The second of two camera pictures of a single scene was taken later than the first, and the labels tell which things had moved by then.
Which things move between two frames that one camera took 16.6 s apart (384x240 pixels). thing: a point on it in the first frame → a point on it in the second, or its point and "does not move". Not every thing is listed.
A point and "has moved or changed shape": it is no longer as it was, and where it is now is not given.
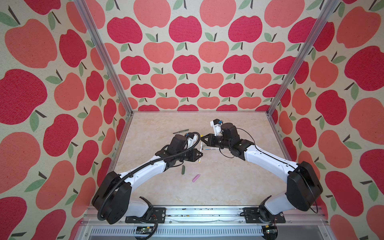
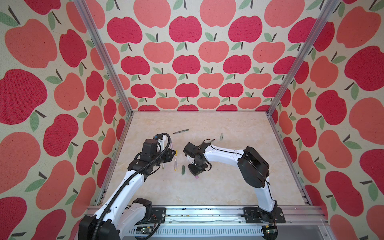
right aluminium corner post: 331,5 does not move
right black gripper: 209,141 → 193,172
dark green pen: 181,131 does not move
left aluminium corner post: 82,8 does not move
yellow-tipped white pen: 200,160 has moved or changed shape
